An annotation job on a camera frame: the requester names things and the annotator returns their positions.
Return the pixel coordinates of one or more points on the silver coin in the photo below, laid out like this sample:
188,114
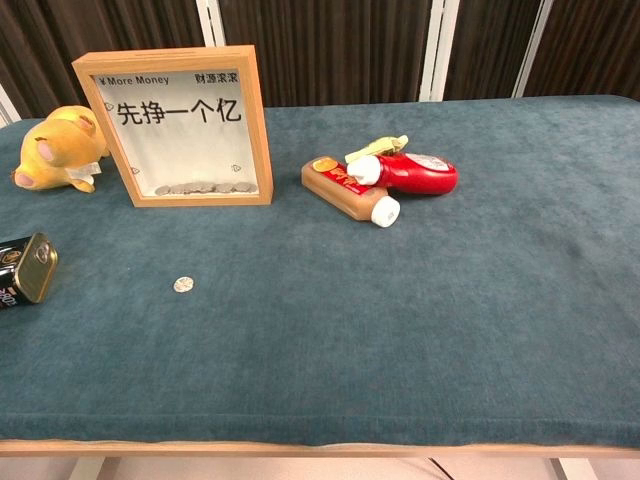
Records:
183,285

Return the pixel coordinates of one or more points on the blue table cloth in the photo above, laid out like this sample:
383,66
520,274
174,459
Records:
350,325

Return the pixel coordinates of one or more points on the black tin with gold lid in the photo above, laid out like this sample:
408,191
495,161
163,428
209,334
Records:
31,270

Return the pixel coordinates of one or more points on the wooden coin box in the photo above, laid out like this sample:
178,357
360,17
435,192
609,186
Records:
261,125

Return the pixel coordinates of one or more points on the red ketchup bottle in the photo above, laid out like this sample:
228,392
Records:
420,172

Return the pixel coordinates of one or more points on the yellow plush toy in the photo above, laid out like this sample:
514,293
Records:
50,160

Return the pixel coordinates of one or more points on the yellow-green snack packet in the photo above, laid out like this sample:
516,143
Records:
380,146

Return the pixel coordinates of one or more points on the white partition post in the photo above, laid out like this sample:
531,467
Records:
532,45
7,105
437,45
210,22

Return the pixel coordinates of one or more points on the brown bottle with white cap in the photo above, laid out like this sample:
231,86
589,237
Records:
340,195

